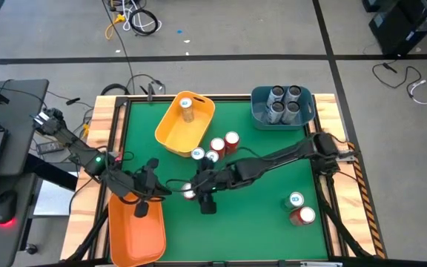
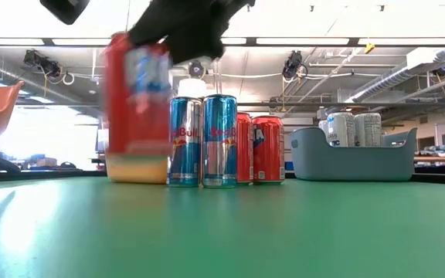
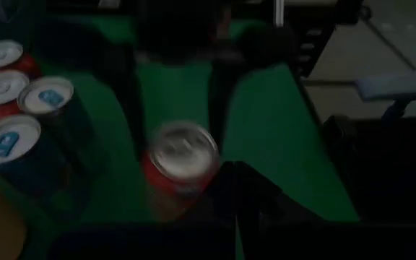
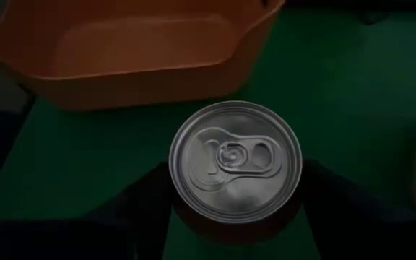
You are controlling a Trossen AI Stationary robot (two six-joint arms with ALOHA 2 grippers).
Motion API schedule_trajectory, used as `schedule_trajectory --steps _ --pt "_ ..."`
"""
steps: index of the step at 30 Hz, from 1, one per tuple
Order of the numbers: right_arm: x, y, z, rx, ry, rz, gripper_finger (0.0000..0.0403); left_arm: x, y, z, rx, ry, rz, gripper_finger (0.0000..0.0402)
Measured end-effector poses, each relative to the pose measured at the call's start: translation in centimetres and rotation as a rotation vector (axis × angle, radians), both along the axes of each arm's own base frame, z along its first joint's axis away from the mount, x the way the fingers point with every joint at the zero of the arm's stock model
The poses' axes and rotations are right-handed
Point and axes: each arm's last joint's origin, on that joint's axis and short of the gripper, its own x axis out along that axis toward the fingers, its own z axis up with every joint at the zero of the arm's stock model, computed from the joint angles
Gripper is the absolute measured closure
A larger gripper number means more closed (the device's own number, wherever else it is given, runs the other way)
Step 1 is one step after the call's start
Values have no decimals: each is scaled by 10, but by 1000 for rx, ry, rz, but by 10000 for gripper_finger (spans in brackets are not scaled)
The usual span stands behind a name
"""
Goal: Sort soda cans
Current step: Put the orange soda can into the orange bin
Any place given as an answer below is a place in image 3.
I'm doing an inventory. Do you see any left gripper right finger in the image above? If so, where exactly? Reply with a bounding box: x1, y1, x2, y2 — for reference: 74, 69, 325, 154
237, 160, 375, 260

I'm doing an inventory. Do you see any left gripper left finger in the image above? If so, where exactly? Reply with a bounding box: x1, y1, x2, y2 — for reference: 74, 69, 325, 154
159, 160, 236, 260

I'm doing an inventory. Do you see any grey chair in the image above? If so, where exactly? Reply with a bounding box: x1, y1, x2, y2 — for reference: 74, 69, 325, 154
354, 70, 416, 122

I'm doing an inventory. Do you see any blue silver Red Bull can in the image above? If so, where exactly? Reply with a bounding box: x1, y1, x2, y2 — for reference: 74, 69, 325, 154
0, 114, 68, 203
17, 75, 97, 174

